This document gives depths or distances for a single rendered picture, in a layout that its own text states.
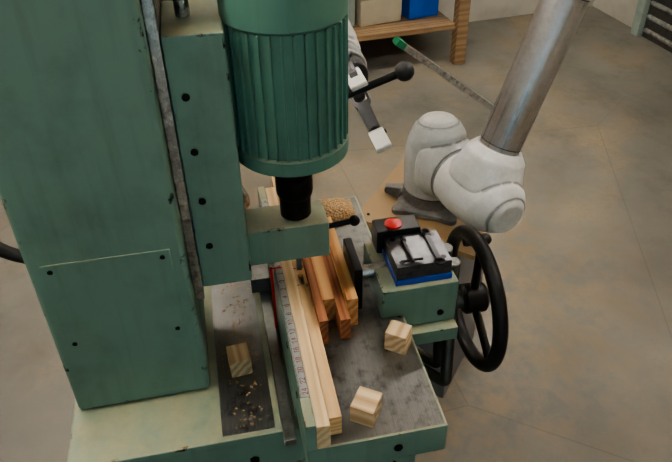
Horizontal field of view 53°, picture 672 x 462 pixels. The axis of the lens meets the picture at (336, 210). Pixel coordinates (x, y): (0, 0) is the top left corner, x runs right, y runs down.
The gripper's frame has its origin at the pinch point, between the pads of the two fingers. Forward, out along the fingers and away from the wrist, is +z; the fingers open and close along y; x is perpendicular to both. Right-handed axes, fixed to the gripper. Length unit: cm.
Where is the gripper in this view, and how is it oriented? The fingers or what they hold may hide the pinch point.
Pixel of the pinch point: (371, 116)
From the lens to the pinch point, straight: 122.2
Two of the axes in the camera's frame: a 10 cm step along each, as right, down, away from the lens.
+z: 2.0, 5.7, -8.0
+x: 9.1, -4.1, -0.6
